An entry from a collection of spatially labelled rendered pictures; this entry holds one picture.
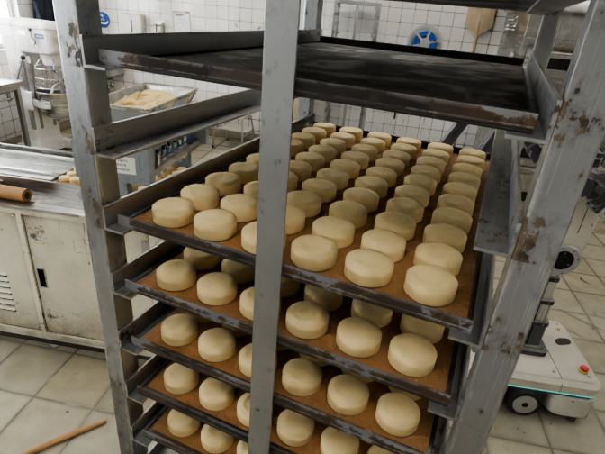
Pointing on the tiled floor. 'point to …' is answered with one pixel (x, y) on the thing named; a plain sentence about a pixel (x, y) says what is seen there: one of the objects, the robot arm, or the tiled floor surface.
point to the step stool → (236, 129)
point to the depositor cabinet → (54, 271)
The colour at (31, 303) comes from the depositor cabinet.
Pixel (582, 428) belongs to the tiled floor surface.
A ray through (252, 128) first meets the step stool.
